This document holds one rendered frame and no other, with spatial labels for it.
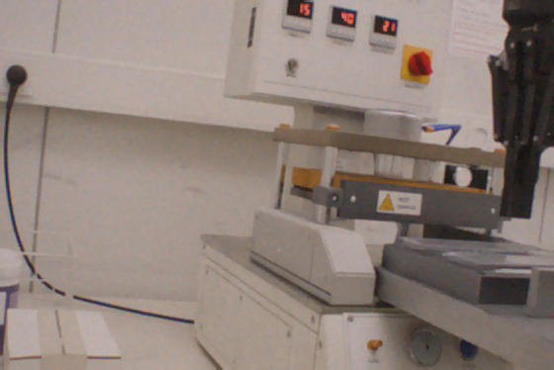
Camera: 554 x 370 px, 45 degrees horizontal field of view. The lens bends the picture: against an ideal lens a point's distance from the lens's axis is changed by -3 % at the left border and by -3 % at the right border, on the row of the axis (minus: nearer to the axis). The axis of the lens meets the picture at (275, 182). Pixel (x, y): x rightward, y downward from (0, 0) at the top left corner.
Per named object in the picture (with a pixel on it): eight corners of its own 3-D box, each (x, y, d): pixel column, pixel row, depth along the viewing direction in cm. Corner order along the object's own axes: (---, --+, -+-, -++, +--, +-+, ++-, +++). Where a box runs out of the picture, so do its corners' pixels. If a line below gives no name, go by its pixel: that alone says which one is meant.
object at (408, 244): (422, 268, 67) (426, 245, 67) (394, 257, 72) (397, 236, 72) (561, 273, 74) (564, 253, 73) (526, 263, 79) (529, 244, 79)
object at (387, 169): (289, 194, 97) (297, 127, 96) (420, 206, 105) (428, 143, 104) (345, 210, 81) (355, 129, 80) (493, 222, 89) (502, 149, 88)
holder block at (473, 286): (380, 266, 73) (383, 242, 73) (522, 271, 80) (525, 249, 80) (476, 304, 57) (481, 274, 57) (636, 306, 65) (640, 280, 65)
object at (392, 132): (251, 187, 102) (261, 99, 101) (426, 203, 113) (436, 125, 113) (322, 208, 79) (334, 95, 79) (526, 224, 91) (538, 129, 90)
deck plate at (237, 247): (199, 237, 111) (200, 231, 111) (385, 248, 124) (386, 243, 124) (320, 314, 68) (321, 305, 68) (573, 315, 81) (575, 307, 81)
